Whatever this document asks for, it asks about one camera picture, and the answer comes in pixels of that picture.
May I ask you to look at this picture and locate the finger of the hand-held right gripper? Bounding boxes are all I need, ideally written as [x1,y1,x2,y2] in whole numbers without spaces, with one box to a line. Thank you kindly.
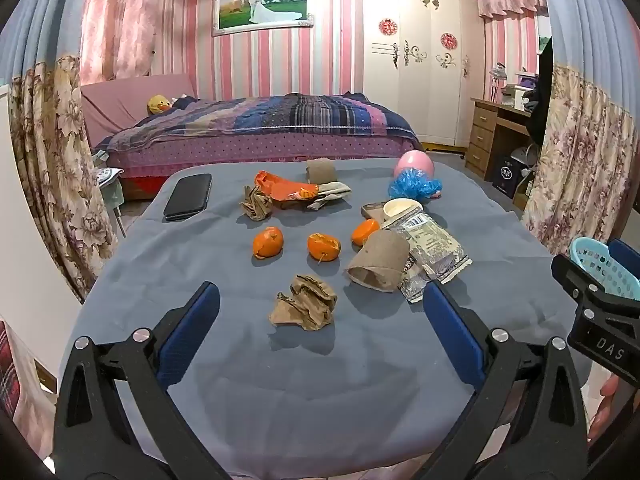
[551,253,640,313]
[606,238,640,275]

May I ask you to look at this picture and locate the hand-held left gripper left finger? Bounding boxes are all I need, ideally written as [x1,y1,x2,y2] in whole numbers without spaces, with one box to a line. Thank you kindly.
[52,281,221,480]

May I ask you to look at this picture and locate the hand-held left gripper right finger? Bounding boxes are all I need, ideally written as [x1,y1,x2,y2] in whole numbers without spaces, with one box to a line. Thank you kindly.
[422,280,591,480]

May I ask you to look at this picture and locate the teal plastic basket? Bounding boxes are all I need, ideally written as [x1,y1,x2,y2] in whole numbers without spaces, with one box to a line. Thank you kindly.
[569,236,640,302]

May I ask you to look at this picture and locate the silver printed wrapper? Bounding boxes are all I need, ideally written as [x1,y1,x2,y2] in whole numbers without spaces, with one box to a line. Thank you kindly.
[387,210,473,304]

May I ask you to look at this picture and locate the large cardboard tube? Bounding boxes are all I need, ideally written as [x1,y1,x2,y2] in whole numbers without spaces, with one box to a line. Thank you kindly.
[345,229,412,291]

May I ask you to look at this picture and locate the plain brown paper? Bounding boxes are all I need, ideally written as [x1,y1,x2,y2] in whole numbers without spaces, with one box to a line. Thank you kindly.
[270,274,337,332]

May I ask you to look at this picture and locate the orange fruit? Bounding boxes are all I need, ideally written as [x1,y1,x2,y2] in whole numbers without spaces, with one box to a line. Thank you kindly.
[351,218,382,248]
[307,232,342,263]
[251,226,285,260]

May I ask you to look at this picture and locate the cream plastic lid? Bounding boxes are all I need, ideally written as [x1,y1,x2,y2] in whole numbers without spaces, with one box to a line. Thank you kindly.
[382,198,424,222]

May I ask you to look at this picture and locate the patterned brown paper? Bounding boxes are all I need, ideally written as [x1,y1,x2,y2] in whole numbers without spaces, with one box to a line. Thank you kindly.
[239,185,274,222]

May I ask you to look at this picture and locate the person's right hand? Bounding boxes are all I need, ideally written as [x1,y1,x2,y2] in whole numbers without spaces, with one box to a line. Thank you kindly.
[586,374,623,443]

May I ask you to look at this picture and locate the grey blue tablecloth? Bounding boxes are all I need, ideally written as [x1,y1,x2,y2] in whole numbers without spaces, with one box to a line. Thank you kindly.
[52,157,593,480]

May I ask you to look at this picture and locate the cardboard box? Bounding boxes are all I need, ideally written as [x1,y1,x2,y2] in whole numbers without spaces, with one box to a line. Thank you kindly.
[512,179,537,211]

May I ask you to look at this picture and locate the blue floral curtain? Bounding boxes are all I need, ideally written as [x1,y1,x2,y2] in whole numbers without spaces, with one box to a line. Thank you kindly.
[520,0,640,261]
[0,0,121,306]

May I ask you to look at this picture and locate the black printed box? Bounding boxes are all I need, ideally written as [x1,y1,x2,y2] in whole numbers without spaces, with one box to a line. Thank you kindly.
[491,154,523,198]

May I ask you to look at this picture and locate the white fan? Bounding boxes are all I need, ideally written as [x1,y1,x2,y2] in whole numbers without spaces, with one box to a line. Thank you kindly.
[515,144,541,177]

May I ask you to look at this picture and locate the beige phone case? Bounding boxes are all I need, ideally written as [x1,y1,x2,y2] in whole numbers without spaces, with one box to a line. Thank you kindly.
[361,201,396,223]

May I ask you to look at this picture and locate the blue plastic bag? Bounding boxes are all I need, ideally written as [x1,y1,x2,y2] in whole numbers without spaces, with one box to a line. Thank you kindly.
[388,169,437,204]

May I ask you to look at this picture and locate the orange snack wrapper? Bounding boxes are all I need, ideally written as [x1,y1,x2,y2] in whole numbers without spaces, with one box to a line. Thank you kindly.
[254,170,320,209]

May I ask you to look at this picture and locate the wooden desk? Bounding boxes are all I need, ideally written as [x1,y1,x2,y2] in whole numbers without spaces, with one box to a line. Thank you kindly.
[465,98,535,181]

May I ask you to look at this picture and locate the small white stool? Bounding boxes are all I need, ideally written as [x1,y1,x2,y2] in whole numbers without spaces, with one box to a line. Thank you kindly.
[92,152,127,238]

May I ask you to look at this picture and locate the pink cup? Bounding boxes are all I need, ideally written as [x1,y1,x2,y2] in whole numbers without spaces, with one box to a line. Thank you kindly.
[393,150,443,200]

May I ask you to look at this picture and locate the beige cloth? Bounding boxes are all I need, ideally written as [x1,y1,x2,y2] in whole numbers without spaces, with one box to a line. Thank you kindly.
[306,181,353,211]

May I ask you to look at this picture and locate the dark hanging garment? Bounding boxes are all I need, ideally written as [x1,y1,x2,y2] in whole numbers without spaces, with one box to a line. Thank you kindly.
[529,36,555,147]

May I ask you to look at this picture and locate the purple dotted bed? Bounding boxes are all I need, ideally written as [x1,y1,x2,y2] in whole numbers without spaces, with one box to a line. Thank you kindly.
[95,125,426,201]

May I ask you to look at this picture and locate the red plaid cloth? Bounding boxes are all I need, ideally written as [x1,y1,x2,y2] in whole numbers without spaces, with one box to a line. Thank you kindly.
[0,320,23,421]

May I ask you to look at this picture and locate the white printer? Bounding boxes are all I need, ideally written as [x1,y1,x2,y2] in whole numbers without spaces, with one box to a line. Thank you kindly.
[500,85,535,111]

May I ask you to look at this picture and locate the small cardboard tube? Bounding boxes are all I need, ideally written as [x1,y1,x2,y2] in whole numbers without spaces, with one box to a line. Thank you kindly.
[306,158,337,184]

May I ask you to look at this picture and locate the desk lamp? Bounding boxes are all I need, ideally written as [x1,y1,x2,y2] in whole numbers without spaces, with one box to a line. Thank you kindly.
[488,62,509,106]

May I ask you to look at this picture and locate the pink bed headboard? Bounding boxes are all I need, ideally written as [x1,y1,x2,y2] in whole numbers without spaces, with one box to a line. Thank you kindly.
[80,72,198,150]

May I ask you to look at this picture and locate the plaid patchwork blanket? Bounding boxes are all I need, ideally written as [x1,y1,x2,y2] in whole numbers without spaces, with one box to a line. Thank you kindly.
[106,93,419,155]

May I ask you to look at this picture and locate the white wardrobe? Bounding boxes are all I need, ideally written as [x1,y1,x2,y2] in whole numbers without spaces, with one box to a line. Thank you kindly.
[361,0,487,147]

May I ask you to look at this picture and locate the pink patterned curtain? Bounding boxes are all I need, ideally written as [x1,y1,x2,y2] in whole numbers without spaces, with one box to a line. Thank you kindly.
[80,0,196,86]

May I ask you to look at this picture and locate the framed wall picture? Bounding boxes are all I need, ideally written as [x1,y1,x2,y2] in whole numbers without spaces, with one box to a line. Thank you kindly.
[212,0,315,37]

